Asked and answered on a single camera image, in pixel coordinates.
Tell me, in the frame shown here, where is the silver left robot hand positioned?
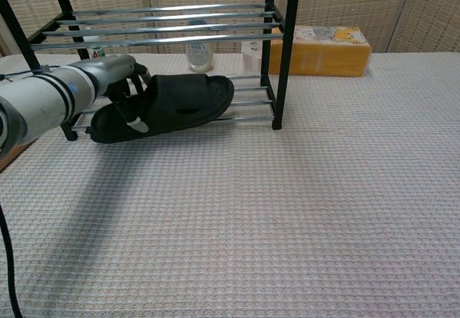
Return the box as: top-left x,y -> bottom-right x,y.
93,54 -> 150,134

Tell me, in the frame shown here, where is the black rubber slipper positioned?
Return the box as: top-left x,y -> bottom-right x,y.
88,73 -> 235,143

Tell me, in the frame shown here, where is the black metal shoe rack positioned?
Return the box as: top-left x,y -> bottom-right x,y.
0,0 -> 302,142

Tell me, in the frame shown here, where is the white bottle with green label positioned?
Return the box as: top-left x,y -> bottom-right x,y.
84,26 -> 109,60

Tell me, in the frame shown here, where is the clear bottle with blue cap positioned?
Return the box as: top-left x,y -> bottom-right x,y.
185,19 -> 213,73

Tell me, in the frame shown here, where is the wooden rolling pin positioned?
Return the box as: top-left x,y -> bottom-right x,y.
0,141 -> 33,172

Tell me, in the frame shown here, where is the small white paper card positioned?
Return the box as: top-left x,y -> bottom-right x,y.
240,39 -> 265,71

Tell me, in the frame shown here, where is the pale waffle-weave tablecloth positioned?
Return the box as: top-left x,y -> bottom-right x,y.
0,52 -> 460,318

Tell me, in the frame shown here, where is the yellow cat tissue box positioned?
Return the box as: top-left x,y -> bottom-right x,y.
267,25 -> 372,78

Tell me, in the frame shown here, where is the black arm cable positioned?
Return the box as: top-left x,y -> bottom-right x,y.
0,202 -> 23,318

